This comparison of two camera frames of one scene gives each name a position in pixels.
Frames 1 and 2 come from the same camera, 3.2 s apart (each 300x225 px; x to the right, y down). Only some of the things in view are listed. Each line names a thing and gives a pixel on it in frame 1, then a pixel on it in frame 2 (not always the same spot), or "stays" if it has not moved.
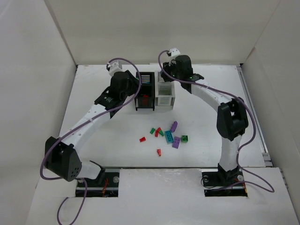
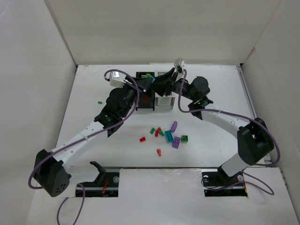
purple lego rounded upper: (174, 126) stays
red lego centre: (157, 131) stays
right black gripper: (167, 73) to (169, 83)
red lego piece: (146, 100) stays
